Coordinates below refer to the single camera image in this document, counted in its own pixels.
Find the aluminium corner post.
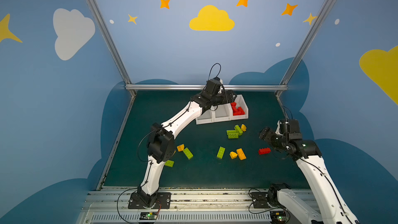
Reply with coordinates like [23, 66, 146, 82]
[85, 0, 132, 86]
[275, 0, 337, 99]

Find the aluminium right corner post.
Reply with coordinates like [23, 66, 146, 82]
[275, 0, 337, 99]

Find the aluminium back rail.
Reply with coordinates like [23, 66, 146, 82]
[125, 84, 288, 91]

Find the aluminium left corner post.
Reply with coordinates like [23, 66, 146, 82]
[85, 0, 132, 86]

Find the right controller board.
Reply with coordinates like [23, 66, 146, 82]
[269, 211, 289, 224]

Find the green lego brick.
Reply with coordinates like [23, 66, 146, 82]
[216, 146, 226, 159]
[183, 148, 193, 160]
[234, 125, 243, 136]
[227, 130, 239, 139]
[165, 160, 175, 168]

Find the yellow flat lego brick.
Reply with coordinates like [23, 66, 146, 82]
[236, 148, 246, 160]

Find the white middle bin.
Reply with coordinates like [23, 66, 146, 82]
[210, 104, 232, 122]

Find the left controller board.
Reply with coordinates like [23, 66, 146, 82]
[140, 212, 158, 221]

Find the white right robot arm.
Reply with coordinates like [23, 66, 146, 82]
[259, 119, 359, 224]

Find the red lego brick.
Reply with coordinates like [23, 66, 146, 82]
[233, 107, 246, 116]
[231, 102, 237, 112]
[258, 148, 271, 155]

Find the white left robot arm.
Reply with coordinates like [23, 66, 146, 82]
[137, 77, 237, 208]

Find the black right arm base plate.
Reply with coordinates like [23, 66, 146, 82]
[249, 191, 272, 209]

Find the aluminium front rail base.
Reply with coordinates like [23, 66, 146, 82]
[77, 187, 319, 224]

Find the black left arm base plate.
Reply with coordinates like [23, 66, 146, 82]
[128, 192, 172, 209]

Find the controller board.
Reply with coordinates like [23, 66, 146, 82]
[140, 212, 158, 221]
[269, 211, 289, 224]

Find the yellow sloped lego brick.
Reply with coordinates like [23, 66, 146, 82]
[229, 151, 238, 159]
[241, 124, 247, 132]
[177, 144, 185, 152]

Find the green flat lego brick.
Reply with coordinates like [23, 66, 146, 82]
[165, 160, 175, 168]

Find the white left bin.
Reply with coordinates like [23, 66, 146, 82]
[195, 110, 214, 125]

